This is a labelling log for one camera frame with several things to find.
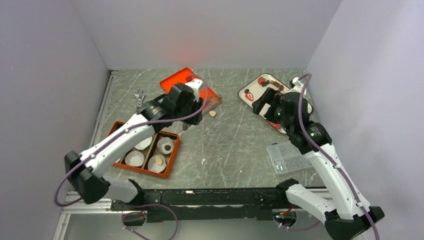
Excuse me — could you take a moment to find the oval white chocolate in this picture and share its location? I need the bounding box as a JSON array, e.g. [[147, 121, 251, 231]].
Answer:
[[154, 156, 163, 166]]

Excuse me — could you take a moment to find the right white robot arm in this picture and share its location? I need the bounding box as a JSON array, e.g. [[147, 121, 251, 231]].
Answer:
[[251, 87, 385, 240]]

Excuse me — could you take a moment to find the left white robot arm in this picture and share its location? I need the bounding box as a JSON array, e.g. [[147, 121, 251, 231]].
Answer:
[[64, 78, 208, 210]]

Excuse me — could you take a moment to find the orange chocolate box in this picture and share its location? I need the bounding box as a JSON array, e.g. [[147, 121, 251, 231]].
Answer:
[[113, 130, 180, 179]]

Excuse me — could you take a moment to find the white strawberry tray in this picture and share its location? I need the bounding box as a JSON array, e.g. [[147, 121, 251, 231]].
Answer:
[[237, 73, 314, 135]]

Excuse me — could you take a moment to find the orange box lid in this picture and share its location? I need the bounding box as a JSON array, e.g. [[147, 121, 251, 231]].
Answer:
[[159, 67, 222, 104]]

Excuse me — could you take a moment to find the clear plastic screw box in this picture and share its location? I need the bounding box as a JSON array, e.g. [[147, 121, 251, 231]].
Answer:
[[266, 142, 313, 175]]

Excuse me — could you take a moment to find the white paper cup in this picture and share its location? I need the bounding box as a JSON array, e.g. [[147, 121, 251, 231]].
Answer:
[[147, 154, 167, 173], [124, 150, 145, 167], [134, 136, 153, 151], [156, 137, 175, 155]]

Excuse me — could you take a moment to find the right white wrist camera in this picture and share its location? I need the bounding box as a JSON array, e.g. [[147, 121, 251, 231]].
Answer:
[[289, 77, 304, 93]]

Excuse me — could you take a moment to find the red handled adjustable wrench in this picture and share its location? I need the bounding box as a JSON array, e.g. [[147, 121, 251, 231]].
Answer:
[[134, 88, 146, 111]]

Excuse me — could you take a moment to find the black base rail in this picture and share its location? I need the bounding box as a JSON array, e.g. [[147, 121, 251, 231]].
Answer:
[[110, 187, 294, 223]]

